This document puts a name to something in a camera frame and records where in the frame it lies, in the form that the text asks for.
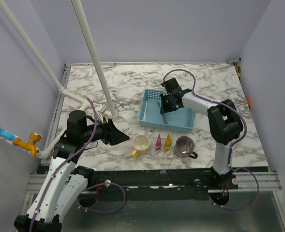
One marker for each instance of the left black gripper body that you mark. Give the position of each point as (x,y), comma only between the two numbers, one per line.
(102,133)

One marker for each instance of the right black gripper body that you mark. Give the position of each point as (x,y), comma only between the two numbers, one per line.
(166,104)

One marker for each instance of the blue plastic basket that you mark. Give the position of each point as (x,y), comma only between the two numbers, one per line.
(182,120)

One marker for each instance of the yellow mug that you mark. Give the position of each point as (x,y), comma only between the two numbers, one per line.
(141,145)

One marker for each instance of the yellow toothpaste tube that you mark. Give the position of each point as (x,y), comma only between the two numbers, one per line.
(168,143)

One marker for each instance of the light blue toothbrush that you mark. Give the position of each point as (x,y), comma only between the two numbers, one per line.
(157,152)

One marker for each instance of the purple mug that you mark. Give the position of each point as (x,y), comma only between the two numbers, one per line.
(184,148)

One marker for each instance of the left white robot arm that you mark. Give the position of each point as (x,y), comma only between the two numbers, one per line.
(64,181)

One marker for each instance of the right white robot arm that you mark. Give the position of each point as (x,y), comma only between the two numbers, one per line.
(224,121)

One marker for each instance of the white stick in basket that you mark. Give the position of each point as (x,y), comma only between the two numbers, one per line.
(144,115)

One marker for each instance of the toy faucet blue orange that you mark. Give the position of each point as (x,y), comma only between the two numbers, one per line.
(14,140)

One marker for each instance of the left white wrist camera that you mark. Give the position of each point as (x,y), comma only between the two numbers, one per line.
(102,108)

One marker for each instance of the black mounting rail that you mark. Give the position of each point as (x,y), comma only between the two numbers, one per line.
(155,185)

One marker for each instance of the orange clamp on wall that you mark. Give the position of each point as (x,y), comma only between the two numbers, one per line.
(248,101)

